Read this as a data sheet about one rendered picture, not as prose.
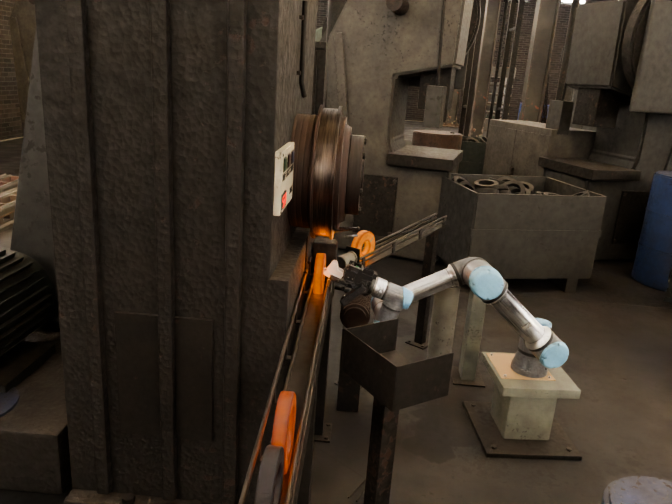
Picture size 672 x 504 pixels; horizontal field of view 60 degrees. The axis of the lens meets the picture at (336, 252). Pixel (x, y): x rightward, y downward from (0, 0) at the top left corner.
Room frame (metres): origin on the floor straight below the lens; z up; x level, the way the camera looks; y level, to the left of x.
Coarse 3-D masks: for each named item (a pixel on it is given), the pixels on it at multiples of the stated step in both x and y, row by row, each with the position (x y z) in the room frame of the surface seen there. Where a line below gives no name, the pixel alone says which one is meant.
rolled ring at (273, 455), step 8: (272, 448) 1.01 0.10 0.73; (280, 448) 1.01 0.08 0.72; (264, 456) 0.98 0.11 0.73; (272, 456) 0.98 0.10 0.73; (280, 456) 1.00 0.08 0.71; (264, 464) 0.96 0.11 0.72; (272, 464) 0.96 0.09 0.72; (280, 464) 1.03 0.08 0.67; (264, 472) 0.94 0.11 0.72; (272, 472) 0.94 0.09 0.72; (280, 472) 1.04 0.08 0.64; (264, 480) 0.93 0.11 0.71; (272, 480) 0.93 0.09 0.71; (280, 480) 1.04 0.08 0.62; (256, 488) 0.92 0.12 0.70; (264, 488) 0.92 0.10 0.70; (272, 488) 0.92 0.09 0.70; (280, 488) 1.03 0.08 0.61; (256, 496) 0.91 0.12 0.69; (264, 496) 0.91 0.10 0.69; (272, 496) 0.91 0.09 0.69; (280, 496) 1.03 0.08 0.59
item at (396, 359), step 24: (360, 336) 1.65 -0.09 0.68; (384, 336) 1.70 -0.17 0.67; (360, 360) 1.54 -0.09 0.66; (384, 360) 1.45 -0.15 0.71; (432, 360) 1.47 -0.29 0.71; (360, 384) 1.53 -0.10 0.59; (384, 384) 1.44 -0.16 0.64; (408, 384) 1.42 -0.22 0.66; (432, 384) 1.47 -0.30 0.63; (384, 408) 1.54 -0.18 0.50; (384, 432) 1.55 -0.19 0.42; (384, 456) 1.55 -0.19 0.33; (384, 480) 1.56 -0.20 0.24
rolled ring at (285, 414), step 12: (288, 396) 1.17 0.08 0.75; (276, 408) 1.13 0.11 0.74; (288, 408) 1.13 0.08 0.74; (276, 420) 1.10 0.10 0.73; (288, 420) 1.11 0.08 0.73; (276, 432) 1.09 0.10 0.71; (288, 432) 1.11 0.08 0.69; (276, 444) 1.08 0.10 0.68; (288, 444) 1.19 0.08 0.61; (288, 456) 1.16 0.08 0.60; (288, 468) 1.15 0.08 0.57
